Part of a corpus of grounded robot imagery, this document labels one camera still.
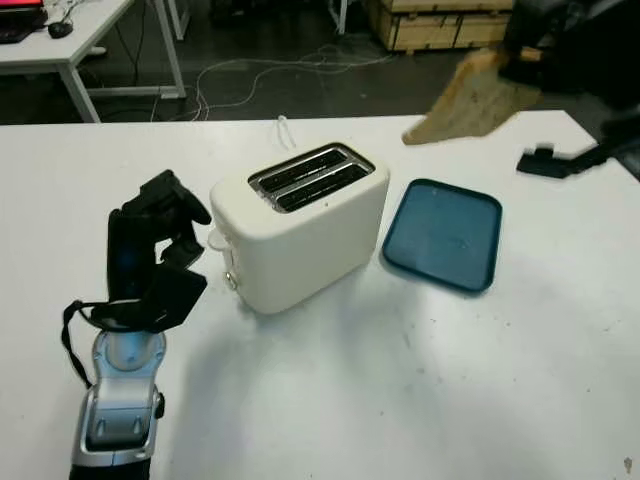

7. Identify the wooden shipping crate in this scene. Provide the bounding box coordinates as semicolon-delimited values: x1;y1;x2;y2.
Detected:
367;0;516;53

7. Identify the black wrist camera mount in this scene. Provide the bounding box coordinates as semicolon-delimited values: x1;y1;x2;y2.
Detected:
139;267;209;334
516;143;574;180

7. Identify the white office desk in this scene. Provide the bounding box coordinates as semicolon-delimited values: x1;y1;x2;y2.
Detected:
0;0;187;124

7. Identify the black laptop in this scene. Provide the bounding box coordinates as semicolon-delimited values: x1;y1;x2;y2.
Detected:
0;0;50;44

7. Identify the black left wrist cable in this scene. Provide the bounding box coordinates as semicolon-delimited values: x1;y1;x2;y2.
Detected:
60;299;109;389

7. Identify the white toaster power cord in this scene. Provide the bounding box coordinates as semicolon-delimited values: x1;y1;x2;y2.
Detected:
273;114;296;150

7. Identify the white toaster lever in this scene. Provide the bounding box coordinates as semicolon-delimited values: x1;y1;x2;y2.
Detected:
207;227;236;252

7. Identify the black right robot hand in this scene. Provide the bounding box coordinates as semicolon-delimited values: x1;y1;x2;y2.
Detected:
497;0;640;109

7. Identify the blue plastic tray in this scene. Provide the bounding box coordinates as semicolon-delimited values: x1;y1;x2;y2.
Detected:
381;178;504;297

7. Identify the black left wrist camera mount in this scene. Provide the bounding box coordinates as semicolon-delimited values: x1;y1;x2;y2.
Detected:
139;267;209;334

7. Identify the brown bread slice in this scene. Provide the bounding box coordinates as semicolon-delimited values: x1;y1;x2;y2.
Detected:
402;49;526;147

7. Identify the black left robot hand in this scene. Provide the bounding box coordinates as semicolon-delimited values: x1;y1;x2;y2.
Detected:
106;169;214;304

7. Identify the white two-slot toaster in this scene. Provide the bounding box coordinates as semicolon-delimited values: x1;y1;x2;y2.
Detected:
208;142;391;316

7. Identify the white floor cable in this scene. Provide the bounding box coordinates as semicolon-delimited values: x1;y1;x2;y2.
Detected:
192;44;401;121

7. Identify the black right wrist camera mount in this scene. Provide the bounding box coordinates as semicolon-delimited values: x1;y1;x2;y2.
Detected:
516;143;574;180

